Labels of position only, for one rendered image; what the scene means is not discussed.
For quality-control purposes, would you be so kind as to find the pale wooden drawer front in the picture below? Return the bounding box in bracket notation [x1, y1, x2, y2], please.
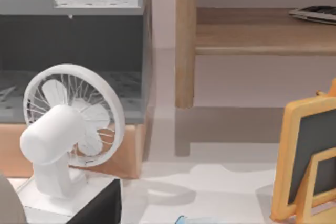
[0, 122, 145, 179]

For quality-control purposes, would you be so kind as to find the grey pierced drawer inside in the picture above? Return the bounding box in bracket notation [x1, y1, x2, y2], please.
[0, 0, 153, 125]

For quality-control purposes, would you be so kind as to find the wooden open shelf unit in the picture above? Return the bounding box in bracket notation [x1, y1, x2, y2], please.
[174, 0, 336, 110]

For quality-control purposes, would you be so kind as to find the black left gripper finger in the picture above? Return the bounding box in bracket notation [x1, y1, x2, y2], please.
[67, 178, 122, 224]

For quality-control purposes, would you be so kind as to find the white desk fan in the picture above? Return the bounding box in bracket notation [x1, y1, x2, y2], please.
[7, 63, 127, 224]

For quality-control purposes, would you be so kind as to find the wooden framed blackboard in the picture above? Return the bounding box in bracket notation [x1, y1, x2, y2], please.
[269, 77, 336, 224]

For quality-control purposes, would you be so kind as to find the grey and black keyboard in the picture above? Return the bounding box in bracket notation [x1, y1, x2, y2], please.
[288, 5, 336, 26]

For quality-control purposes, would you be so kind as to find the light blue bottle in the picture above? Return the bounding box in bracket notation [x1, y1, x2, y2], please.
[174, 215, 229, 224]

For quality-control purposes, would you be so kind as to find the pale grey rounded box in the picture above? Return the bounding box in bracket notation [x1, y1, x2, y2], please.
[0, 173, 28, 224]

